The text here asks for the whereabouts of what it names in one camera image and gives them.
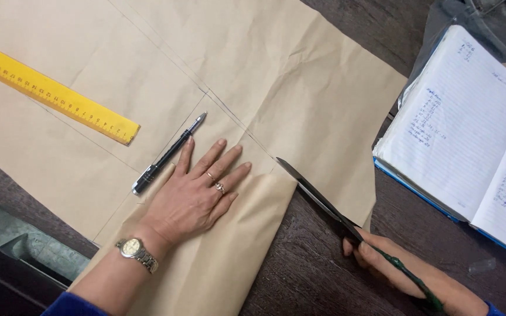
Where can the open lined notebook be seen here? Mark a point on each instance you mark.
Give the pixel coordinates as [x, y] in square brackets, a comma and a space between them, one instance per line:
[459, 140]

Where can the black tailor scissors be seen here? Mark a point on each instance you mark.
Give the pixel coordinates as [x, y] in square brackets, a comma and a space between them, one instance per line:
[323, 202]

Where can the black chair seat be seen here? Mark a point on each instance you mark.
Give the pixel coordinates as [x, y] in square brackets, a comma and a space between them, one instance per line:
[11, 285]

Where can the clear plastic bag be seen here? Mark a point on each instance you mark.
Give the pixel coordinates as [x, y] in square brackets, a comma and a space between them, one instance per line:
[468, 30]

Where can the person's right hand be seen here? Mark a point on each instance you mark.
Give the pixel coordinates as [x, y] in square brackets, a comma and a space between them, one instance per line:
[367, 259]

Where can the small clear plastic piece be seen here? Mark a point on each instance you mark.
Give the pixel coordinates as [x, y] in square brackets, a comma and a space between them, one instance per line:
[481, 266]

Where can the silver wristwatch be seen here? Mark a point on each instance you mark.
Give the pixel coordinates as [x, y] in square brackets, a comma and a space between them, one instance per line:
[136, 252]

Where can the yellow wooden ruler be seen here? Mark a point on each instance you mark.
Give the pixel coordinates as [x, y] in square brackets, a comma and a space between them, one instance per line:
[51, 92]

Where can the person's left hand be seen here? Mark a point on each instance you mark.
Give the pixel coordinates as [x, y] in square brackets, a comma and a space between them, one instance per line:
[187, 206]

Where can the black ballpoint pen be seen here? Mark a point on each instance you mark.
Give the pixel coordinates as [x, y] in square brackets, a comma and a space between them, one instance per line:
[169, 153]

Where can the person's right fingers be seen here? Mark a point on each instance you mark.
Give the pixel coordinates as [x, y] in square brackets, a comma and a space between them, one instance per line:
[358, 252]

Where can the brown pattern paper sheet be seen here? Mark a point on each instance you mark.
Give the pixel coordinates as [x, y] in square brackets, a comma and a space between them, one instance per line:
[147, 87]

